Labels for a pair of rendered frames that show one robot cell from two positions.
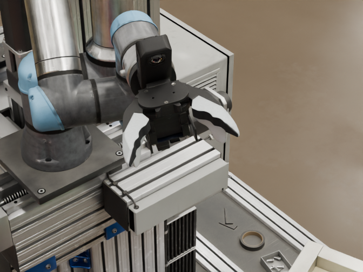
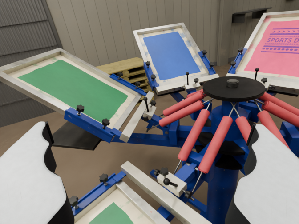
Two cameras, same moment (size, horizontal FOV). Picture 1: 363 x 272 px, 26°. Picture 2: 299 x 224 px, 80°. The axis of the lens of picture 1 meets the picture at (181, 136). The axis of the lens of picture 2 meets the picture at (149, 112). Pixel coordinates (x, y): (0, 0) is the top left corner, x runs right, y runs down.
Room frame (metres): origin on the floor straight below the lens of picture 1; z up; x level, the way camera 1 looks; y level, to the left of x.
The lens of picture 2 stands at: (0.90, 0.03, 1.74)
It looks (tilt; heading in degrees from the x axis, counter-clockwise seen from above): 30 degrees down; 199
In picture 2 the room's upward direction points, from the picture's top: 8 degrees counter-clockwise
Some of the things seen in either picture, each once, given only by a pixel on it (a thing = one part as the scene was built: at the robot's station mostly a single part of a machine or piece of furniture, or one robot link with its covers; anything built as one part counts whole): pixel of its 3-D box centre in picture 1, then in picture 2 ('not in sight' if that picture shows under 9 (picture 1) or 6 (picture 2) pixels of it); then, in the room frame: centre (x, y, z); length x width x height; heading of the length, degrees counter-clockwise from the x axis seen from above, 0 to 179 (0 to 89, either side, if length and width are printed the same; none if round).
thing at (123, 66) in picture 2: not in sight; (122, 84); (-2.44, -1.66, 0.41); 1.15 x 0.80 x 0.82; 129
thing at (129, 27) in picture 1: (138, 45); not in sight; (1.09, 0.07, 1.65); 0.11 x 0.08 x 0.09; 15
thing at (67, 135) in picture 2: not in sight; (131, 137); (-0.10, -0.49, 0.91); 1.34 x 0.41 x 0.08; 90
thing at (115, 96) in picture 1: (129, 96); not in sight; (1.08, 0.09, 1.56); 0.11 x 0.08 x 0.11; 105
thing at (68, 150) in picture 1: (54, 130); not in sight; (1.31, 0.27, 1.31); 0.15 x 0.15 x 0.10
